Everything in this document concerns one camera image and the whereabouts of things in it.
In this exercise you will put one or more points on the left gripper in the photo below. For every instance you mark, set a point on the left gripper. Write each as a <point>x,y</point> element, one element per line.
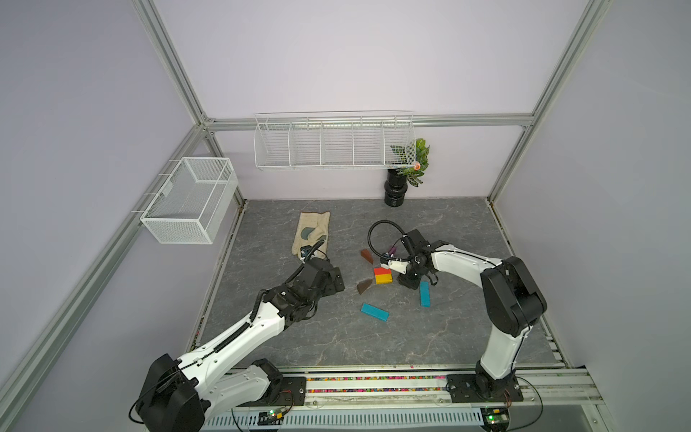
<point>330,287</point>

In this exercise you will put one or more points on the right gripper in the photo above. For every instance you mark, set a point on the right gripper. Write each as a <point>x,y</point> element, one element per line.
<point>410,283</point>

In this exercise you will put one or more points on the yellow rectangular block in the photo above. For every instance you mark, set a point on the yellow rectangular block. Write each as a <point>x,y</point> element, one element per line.
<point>383,278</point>

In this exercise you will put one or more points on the reddish brown triangle block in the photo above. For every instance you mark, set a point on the reddish brown triangle block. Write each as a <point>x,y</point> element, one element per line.
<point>367,255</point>

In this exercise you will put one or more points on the dark brown triangle block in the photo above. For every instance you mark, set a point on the dark brown triangle block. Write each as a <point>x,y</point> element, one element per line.
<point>364,285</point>

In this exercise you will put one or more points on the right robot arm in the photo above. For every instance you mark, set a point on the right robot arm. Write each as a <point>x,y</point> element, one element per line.
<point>513,301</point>

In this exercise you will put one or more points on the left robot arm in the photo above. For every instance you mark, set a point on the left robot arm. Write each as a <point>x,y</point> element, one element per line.
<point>181,394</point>

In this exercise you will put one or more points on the short teal block upright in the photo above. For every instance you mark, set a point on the short teal block upright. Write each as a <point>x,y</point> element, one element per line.
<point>425,297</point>

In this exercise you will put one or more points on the long teal block lying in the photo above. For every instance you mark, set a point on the long teal block lying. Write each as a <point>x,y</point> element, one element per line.
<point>375,312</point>

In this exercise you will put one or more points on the beige work glove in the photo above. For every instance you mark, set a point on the beige work glove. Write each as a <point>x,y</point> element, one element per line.
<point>312,227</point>

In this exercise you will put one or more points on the black vase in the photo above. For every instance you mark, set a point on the black vase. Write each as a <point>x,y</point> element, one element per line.
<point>395,188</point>

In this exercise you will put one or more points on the green artificial plant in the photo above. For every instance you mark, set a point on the green artificial plant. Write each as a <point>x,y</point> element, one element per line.
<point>412,161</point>

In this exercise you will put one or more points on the small black controller board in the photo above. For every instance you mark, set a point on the small black controller board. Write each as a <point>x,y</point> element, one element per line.
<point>270,418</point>

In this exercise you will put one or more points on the green circuit board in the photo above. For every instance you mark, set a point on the green circuit board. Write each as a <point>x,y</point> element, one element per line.
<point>495,419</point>

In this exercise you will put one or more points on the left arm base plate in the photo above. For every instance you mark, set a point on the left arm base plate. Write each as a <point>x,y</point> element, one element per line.
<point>290,391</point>

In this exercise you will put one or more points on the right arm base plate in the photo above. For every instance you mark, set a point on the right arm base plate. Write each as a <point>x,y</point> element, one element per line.
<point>467,388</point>

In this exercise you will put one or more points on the long white wire shelf basket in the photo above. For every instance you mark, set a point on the long white wire shelf basket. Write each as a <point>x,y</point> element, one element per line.
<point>331,140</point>

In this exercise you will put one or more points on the small white wire basket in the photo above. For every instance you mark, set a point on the small white wire basket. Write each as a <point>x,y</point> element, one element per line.
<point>191,204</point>

